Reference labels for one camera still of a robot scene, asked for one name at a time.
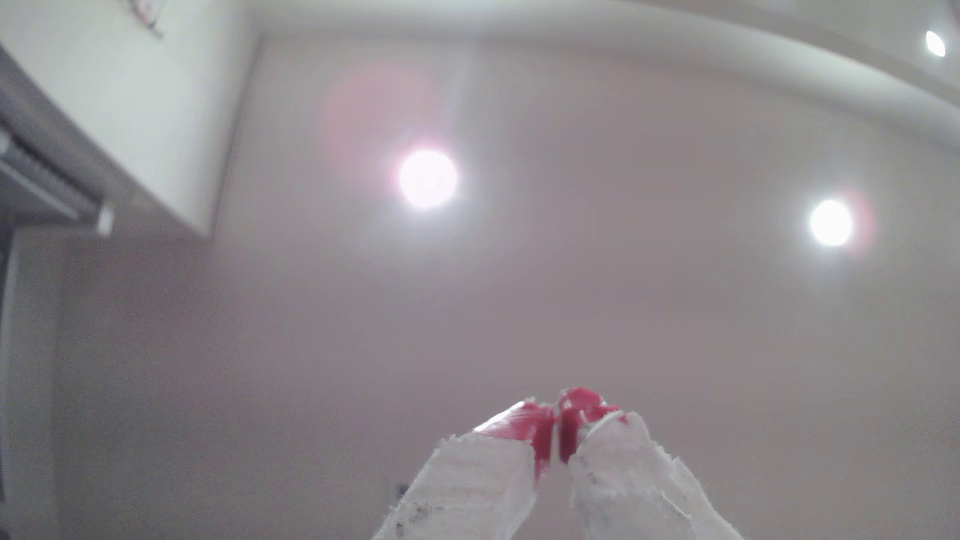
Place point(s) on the grey wall air conditioner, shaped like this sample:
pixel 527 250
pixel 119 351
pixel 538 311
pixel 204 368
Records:
pixel 45 180

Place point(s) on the round ceiling light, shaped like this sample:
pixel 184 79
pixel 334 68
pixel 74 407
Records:
pixel 935 43
pixel 427 178
pixel 831 223

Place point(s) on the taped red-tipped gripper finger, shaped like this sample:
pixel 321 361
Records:
pixel 472 480
pixel 630 480

